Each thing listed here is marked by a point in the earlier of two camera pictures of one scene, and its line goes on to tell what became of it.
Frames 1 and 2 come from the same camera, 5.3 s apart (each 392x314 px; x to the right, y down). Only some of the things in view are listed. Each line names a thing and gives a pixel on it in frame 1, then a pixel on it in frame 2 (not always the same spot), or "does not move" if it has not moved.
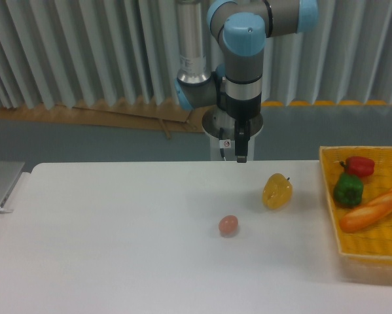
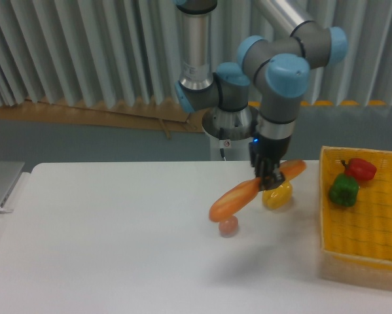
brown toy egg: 228,226 does not move
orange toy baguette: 360,217 to 239,196
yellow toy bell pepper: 277,191 does not move
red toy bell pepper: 360,166 does not move
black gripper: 243,109 to 274,150
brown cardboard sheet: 152,114 does not move
